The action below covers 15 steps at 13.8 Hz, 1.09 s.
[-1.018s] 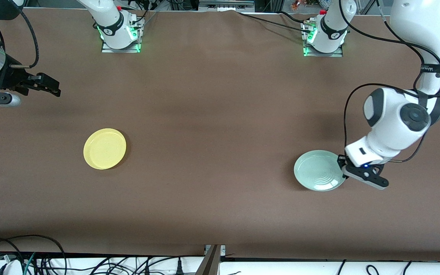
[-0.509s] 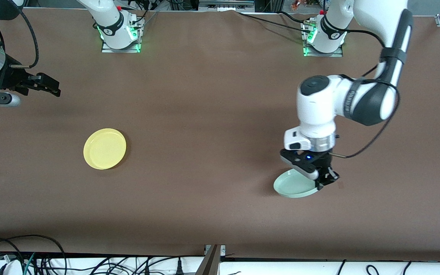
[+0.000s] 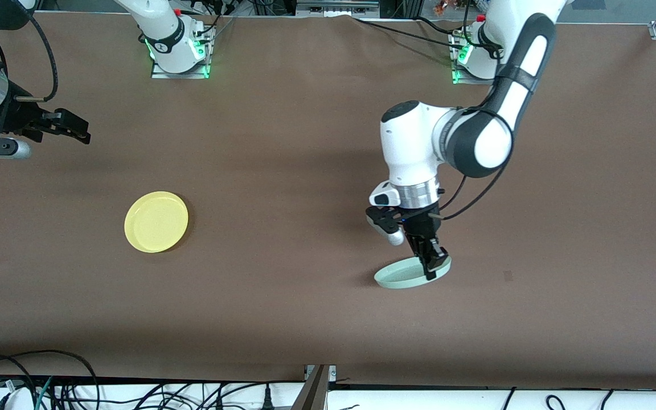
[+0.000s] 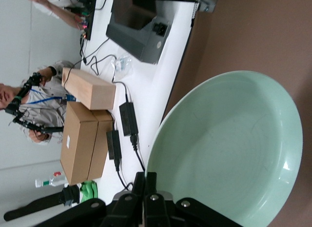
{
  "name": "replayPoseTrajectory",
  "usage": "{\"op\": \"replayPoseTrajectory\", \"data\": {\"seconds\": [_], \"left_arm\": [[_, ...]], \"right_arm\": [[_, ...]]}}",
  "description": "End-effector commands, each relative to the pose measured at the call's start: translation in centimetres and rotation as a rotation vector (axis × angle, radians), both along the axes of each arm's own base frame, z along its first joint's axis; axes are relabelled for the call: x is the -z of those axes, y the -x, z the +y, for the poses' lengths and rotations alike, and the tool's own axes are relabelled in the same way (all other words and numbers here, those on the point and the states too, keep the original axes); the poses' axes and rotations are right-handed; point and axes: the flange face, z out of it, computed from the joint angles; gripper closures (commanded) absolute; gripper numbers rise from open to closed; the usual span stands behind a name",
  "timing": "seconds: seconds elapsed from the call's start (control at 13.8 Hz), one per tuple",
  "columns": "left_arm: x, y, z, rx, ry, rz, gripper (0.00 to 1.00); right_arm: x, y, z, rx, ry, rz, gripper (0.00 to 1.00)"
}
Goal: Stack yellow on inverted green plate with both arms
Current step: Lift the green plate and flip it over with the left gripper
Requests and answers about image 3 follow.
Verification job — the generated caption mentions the aluminium frame rail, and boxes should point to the aluminium frame rail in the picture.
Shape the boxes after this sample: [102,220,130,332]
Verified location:
[296,0,381,17]

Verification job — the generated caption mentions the yellow plate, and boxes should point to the yellow plate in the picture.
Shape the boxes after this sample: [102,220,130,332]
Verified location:
[124,191,189,253]

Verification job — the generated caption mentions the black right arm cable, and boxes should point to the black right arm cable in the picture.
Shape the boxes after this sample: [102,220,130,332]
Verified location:
[0,0,60,103]

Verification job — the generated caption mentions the pale green plate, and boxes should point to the pale green plate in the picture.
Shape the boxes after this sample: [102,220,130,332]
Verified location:
[374,255,453,290]

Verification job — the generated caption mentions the brown table cover sheet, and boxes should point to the brown table cover sheet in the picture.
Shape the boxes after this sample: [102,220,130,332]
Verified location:
[0,11,656,383]

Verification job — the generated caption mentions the silver metal bracket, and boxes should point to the silver metal bracket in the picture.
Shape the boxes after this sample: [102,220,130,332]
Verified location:
[304,364,338,382]

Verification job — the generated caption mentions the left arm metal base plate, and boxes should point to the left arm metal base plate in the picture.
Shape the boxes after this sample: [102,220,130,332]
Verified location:
[452,31,499,86]

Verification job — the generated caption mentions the white plug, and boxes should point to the white plug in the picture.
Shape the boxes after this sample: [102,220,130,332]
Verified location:
[0,387,34,410]

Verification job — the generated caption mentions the dark metal beam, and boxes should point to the dark metal beam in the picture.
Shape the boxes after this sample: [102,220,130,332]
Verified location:
[291,364,332,410]

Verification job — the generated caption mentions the green cable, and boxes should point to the green cable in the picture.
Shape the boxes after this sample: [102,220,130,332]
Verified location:
[34,376,55,410]

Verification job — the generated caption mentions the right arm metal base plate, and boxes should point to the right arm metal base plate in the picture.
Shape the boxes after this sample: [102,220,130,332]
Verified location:
[151,26,211,80]

